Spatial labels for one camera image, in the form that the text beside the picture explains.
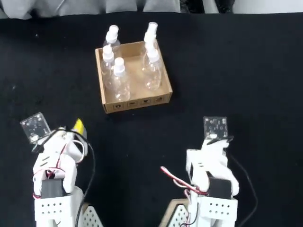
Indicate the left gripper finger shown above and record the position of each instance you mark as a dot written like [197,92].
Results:
[80,127]

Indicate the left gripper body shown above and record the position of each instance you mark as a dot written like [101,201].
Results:
[53,151]

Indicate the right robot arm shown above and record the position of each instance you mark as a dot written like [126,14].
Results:
[213,208]

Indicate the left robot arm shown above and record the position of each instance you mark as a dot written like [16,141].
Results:
[54,208]

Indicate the clear bottle with white spray top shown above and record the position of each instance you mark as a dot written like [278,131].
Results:
[112,35]
[151,29]
[118,82]
[107,59]
[152,73]

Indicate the cardboard box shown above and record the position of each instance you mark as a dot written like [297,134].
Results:
[136,98]

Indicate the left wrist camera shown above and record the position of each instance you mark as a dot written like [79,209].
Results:
[35,127]

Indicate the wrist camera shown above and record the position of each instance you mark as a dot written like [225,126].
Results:
[215,127]
[35,127]

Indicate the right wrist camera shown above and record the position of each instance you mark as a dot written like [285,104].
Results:
[215,127]

